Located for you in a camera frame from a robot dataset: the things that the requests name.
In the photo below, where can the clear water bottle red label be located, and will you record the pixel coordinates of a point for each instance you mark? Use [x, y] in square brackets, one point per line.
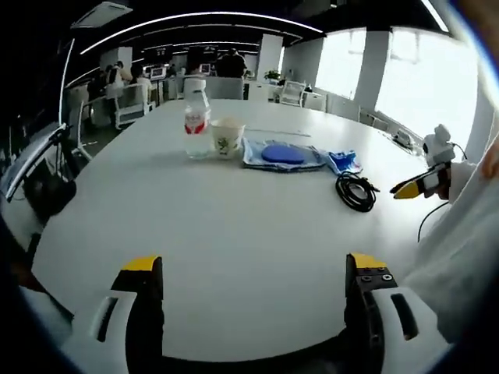
[197, 124]

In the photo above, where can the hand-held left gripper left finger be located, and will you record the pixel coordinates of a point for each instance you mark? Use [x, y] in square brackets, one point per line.
[140, 311]

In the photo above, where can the green potted plant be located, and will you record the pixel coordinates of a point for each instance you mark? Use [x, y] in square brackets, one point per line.
[273, 74]

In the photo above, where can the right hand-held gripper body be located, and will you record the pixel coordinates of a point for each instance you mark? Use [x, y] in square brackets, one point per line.
[438, 150]

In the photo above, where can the blue tissue pack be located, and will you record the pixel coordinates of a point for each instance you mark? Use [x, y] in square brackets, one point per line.
[345, 159]

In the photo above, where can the dark bag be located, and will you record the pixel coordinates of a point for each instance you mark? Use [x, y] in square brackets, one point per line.
[50, 196]

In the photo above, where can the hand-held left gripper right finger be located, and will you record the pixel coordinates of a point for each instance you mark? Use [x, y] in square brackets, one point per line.
[362, 311]

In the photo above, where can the table power outlet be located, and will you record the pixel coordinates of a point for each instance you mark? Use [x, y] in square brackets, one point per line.
[403, 138]

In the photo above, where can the curved white desk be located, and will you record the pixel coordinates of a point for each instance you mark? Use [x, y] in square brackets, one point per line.
[35, 156]

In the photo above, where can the wet wipes pack blue lid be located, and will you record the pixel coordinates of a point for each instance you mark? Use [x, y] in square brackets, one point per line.
[282, 154]

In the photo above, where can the white mesh chair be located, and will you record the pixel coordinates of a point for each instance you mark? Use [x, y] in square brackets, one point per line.
[294, 91]
[132, 100]

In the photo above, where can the white table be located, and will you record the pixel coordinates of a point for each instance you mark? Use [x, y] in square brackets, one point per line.
[214, 233]

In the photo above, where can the white paper cup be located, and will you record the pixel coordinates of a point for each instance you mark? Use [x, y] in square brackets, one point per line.
[226, 142]

